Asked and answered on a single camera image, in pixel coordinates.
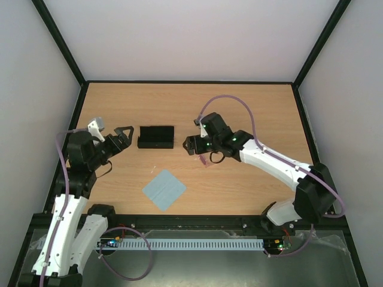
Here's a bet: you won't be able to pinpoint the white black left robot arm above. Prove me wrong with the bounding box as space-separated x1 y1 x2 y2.
18 121 134 286

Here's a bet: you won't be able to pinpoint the pink sunglasses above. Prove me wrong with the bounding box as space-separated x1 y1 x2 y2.
197 154 213 167

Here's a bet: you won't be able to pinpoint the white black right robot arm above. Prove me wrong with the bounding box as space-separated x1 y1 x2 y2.
183 130 339 234

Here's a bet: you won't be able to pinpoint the black aluminium frame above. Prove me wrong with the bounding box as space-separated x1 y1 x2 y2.
8 0 367 286

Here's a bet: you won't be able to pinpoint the black sunglasses case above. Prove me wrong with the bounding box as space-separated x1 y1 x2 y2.
137 126 175 149

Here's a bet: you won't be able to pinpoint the light blue slotted cable duct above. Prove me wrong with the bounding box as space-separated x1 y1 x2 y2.
103 238 264 251

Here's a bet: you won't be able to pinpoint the light blue cleaning cloth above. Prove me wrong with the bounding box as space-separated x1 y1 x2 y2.
142 170 187 212

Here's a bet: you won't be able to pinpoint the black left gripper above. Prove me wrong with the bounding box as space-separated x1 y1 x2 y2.
89 126 135 170

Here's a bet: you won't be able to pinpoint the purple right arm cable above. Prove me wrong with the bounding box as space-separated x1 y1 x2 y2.
199 94 346 258

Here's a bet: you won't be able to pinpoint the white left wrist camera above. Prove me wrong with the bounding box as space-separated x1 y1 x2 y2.
87 117 105 142

